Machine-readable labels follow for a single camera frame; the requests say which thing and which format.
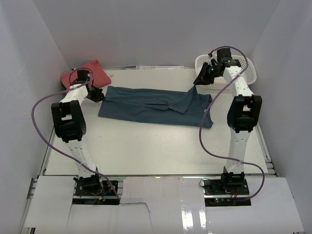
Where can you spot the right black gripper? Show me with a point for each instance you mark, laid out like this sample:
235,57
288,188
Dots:
203,78

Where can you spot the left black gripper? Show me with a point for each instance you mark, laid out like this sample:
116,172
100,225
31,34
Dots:
99,96

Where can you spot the blue t shirt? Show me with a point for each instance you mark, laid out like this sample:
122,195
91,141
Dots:
155,106

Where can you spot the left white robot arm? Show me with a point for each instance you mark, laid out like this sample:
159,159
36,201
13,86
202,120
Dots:
70,126

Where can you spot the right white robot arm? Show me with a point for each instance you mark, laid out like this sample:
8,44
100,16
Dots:
242,116

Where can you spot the folded red t shirt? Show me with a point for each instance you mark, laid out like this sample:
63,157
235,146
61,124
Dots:
101,78

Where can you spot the white plastic laundry basket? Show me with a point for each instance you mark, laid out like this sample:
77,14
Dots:
219,82

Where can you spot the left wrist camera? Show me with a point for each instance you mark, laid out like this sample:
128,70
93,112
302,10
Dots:
83,76

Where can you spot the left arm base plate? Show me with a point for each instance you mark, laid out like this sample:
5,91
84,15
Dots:
102,194

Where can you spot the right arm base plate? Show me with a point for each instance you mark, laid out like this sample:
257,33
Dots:
219,192

